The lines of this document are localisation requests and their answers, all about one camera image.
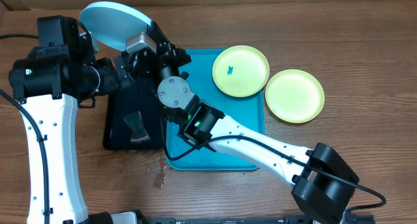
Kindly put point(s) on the yellow-green plate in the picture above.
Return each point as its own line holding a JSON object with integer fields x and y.
{"x": 294, "y": 96}
{"x": 240, "y": 71}

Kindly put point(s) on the black plastic tray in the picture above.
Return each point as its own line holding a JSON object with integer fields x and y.
{"x": 138, "y": 96}

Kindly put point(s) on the light blue plate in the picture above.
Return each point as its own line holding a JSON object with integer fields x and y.
{"x": 113, "y": 23}

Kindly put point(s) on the teal plastic tray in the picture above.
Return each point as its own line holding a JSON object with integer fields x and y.
{"x": 247, "y": 111}

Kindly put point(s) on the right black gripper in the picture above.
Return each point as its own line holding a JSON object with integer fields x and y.
{"x": 171, "y": 52}

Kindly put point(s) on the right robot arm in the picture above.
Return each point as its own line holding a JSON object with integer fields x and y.
{"x": 321, "y": 182}

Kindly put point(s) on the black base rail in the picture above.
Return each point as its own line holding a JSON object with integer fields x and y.
{"x": 135, "y": 216}

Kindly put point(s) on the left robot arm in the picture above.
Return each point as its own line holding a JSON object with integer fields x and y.
{"x": 48, "y": 87}

